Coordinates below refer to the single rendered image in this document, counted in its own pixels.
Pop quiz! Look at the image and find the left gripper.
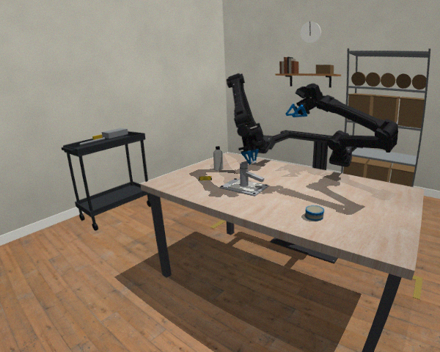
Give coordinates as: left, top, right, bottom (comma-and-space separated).
286, 102, 315, 117

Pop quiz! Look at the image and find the round blue-rimmed tin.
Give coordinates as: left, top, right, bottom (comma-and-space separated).
305, 205, 324, 221

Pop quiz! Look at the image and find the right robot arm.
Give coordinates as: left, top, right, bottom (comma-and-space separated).
227, 73, 270, 151

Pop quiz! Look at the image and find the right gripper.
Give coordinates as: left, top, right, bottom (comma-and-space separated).
238, 145, 259, 164

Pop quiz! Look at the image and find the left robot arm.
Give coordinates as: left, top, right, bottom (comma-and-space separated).
296, 84, 398, 164

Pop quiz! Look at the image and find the grey bottle with black cap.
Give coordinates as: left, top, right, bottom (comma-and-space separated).
213, 146, 223, 171

